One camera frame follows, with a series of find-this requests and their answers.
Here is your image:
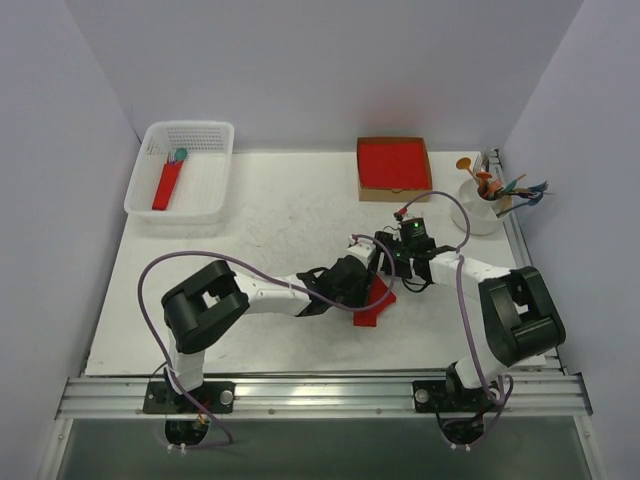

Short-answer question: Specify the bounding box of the white plastic perforated basket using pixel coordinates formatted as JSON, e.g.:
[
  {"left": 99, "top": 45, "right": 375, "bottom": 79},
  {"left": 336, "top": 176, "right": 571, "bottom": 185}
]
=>
[{"left": 124, "top": 120, "right": 235, "bottom": 225}]

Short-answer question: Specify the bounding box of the cardboard box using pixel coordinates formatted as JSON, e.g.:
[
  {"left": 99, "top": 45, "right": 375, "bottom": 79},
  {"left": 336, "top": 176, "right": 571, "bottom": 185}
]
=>
[{"left": 356, "top": 135, "right": 433, "bottom": 203}]

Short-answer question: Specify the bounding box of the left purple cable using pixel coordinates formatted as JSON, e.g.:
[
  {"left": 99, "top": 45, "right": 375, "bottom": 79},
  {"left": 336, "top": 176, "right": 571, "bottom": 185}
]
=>
[{"left": 137, "top": 233, "right": 396, "bottom": 449}]

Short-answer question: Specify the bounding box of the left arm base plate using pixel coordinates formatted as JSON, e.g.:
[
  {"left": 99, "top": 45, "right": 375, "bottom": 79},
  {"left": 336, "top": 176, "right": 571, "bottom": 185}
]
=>
[{"left": 142, "top": 380, "right": 235, "bottom": 415}]

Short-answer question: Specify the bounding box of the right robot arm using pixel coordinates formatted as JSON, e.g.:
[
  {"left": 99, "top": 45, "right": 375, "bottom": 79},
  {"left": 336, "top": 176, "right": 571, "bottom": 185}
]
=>
[{"left": 375, "top": 219, "right": 566, "bottom": 409}]

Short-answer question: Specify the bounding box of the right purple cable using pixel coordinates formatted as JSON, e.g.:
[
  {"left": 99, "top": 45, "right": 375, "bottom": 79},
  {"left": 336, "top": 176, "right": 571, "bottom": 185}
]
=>
[{"left": 394, "top": 191, "right": 514, "bottom": 441}]

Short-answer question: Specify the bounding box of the purple cable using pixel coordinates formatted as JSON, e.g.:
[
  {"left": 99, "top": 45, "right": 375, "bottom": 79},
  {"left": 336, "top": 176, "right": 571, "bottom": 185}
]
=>
[
  {"left": 137, "top": 233, "right": 396, "bottom": 449},
  {"left": 394, "top": 191, "right": 514, "bottom": 441}
]

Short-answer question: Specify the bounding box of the white utensil cup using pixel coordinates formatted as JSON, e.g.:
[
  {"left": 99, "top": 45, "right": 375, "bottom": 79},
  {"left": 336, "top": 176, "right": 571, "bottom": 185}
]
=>
[{"left": 456, "top": 180, "right": 503, "bottom": 236}]

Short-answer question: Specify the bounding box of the orange plastic spoon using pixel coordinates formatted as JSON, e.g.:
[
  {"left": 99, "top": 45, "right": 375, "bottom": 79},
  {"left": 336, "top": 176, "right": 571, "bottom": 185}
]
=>
[{"left": 455, "top": 157, "right": 478, "bottom": 182}]

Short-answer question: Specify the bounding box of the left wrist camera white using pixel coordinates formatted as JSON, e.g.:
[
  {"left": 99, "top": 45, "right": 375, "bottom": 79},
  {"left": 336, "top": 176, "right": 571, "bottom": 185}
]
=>
[{"left": 347, "top": 234, "right": 377, "bottom": 267}]

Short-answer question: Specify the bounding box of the yellow plastic utensil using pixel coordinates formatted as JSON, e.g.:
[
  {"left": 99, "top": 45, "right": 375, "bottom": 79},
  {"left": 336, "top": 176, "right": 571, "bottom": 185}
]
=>
[{"left": 505, "top": 174, "right": 526, "bottom": 191}]

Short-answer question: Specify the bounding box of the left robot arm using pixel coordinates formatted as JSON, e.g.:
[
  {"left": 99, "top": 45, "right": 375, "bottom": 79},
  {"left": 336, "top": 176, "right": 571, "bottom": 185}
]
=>
[{"left": 161, "top": 255, "right": 373, "bottom": 411}]

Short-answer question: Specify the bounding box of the aluminium mounting rail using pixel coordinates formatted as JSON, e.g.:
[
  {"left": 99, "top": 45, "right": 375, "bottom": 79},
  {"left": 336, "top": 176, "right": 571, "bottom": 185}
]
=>
[{"left": 57, "top": 371, "right": 592, "bottom": 421}]

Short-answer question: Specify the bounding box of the orange plastic fork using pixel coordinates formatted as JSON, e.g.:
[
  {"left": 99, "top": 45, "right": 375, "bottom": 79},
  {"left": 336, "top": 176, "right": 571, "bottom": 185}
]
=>
[{"left": 476, "top": 171, "right": 502, "bottom": 196}]

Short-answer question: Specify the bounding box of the stack of red napkins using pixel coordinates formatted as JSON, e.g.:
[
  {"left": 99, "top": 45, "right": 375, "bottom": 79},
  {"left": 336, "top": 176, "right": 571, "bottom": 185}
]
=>
[{"left": 358, "top": 139, "right": 431, "bottom": 190}]

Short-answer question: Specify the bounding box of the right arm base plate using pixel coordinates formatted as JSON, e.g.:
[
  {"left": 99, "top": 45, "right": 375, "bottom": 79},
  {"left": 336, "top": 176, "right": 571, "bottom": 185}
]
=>
[{"left": 412, "top": 380, "right": 496, "bottom": 414}]

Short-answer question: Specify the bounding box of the red paper napkin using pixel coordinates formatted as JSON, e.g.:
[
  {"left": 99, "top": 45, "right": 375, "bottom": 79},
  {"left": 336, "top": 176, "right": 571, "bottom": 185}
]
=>
[{"left": 352, "top": 275, "right": 397, "bottom": 328}]

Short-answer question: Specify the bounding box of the rolled red napkin bundle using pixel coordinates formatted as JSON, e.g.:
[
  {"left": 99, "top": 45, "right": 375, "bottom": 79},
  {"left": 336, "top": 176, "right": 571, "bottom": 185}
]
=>
[{"left": 152, "top": 161, "right": 183, "bottom": 211}]

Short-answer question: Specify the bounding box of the teal spoon in basket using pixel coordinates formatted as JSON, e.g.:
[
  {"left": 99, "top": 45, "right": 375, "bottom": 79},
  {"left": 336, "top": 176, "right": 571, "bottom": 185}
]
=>
[{"left": 172, "top": 148, "right": 188, "bottom": 162}]

